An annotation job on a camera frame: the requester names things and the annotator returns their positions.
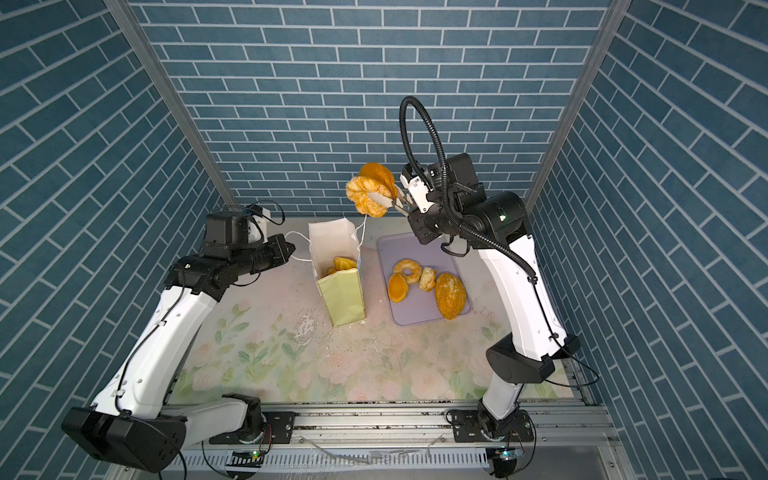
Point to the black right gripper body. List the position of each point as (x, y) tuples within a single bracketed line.
[(432, 222)]

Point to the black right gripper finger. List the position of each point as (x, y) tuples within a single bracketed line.
[(403, 209), (409, 192)]

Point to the aluminium corner post right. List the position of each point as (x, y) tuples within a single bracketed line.
[(594, 59)]

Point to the small pale bread roll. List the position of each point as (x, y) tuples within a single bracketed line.
[(428, 279)]

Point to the round orange bun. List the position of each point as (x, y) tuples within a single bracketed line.
[(397, 288)]

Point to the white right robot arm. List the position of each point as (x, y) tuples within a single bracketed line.
[(447, 198)]

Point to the white paper gift bag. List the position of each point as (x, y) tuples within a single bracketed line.
[(341, 292)]

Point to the lilac plastic tray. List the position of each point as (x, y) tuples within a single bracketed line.
[(418, 306)]

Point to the sesame seeded oval bread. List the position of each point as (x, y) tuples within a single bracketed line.
[(450, 294)]

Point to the aluminium corner post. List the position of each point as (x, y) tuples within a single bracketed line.
[(129, 25), (594, 59)]

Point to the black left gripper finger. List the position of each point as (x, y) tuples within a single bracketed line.
[(284, 253), (287, 240)]

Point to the large twisted golden bread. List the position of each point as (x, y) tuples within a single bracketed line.
[(373, 177)]

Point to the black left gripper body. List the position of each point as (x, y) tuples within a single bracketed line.
[(264, 256)]

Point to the yellow half-moon bread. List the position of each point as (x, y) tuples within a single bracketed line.
[(344, 263)]

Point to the ring donut bread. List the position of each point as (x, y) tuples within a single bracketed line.
[(409, 269)]

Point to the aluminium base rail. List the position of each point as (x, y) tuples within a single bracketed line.
[(558, 439)]

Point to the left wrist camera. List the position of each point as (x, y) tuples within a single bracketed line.
[(257, 220)]

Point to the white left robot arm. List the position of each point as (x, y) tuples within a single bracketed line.
[(129, 423)]

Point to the aluminium corner post left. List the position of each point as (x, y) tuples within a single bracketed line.
[(129, 25)]

